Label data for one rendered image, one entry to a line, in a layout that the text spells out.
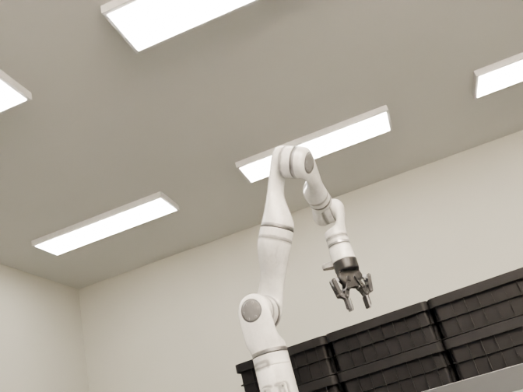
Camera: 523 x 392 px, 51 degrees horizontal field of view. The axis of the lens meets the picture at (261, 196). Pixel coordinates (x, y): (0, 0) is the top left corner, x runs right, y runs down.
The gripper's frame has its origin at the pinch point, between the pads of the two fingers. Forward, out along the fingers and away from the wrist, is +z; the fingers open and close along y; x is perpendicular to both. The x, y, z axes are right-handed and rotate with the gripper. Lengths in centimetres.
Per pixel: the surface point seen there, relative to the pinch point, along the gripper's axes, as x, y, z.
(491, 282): -34.2, 18.6, 8.2
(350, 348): -4.5, -9.7, 12.6
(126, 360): 434, -10, -87
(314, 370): 4.0, -18.2, 15.3
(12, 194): 239, -100, -177
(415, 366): -15.3, 1.2, 22.1
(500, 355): -29.8, 15.9, 25.2
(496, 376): -61, -16, 31
